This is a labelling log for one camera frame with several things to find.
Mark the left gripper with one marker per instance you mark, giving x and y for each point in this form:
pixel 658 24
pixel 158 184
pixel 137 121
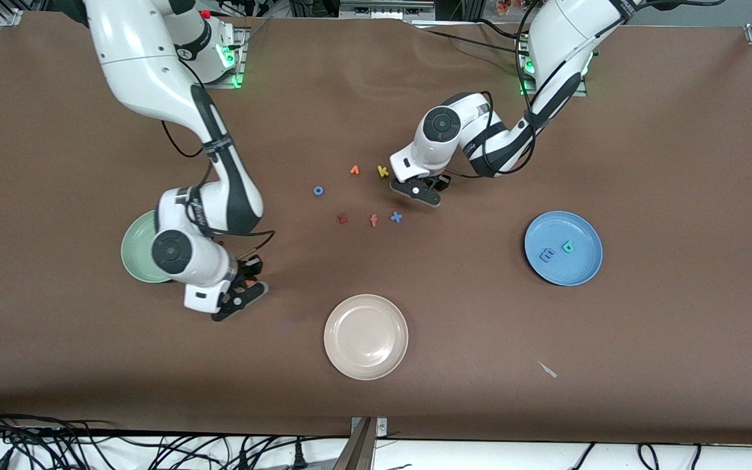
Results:
pixel 442 181

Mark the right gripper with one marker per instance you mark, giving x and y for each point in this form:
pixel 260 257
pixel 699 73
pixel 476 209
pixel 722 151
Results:
pixel 246 268

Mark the blue foam letter m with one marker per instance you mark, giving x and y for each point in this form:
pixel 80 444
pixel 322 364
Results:
pixel 548 254

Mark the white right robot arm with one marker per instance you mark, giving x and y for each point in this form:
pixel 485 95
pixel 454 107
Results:
pixel 141 59

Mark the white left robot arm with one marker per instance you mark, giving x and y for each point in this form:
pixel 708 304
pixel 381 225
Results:
pixel 565 39

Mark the green plate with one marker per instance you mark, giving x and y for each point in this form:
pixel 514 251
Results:
pixel 138 251

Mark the brown table cover sheet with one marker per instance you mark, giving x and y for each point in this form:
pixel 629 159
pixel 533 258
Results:
pixel 324 117

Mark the beige plate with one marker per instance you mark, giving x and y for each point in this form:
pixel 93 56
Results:
pixel 366 339

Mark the blue plate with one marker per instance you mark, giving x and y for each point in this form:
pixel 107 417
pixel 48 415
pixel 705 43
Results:
pixel 578 271

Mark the grey metal box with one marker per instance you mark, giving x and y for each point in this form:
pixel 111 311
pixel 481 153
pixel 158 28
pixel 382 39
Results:
pixel 382 10

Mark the small grey paper scrap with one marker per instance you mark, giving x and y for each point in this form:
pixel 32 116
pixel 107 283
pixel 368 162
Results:
pixel 548 370

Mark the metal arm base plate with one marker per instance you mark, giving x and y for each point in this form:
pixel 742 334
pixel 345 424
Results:
pixel 241 59
pixel 583 91

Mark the grey metal bracket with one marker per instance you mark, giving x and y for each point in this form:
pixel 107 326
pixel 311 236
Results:
pixel 363 450

